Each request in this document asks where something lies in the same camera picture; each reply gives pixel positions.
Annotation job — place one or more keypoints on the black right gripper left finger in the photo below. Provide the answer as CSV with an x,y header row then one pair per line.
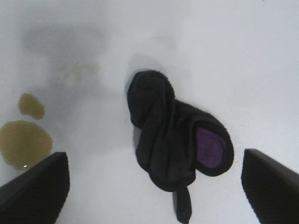
x,y
35,193

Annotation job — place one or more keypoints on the black cloth with purple patch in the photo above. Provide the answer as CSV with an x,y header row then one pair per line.
x,y
163,130

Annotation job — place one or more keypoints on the large brown liquid spill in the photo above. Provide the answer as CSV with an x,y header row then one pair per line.
x,y
23,142

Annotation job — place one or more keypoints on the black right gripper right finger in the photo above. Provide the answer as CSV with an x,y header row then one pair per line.
x,y
273,191

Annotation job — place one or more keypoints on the small brown liquid spill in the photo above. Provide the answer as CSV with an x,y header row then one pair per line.
x,y
31,107

